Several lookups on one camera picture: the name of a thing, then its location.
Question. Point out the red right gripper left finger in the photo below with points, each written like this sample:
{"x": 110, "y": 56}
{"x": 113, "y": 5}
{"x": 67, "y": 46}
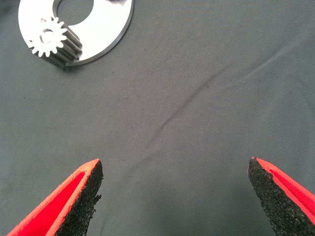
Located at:
{"x": 73, "y": 201}

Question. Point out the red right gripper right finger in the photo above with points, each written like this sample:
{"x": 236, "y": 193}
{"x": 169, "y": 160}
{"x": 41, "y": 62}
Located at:
{"x": 283, "y": 201}

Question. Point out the dark grey table cloth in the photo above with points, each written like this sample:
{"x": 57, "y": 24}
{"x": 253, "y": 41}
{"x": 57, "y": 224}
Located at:
{"x": 172, "y": 98}

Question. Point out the small steel planetary gear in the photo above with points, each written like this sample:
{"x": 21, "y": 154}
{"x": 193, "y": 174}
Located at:
{"x": 49, "y": 39}

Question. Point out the round metal carrier plate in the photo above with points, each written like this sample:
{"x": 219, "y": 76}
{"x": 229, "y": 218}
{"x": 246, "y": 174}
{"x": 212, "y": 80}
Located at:
{"x": 103, "y": 32}

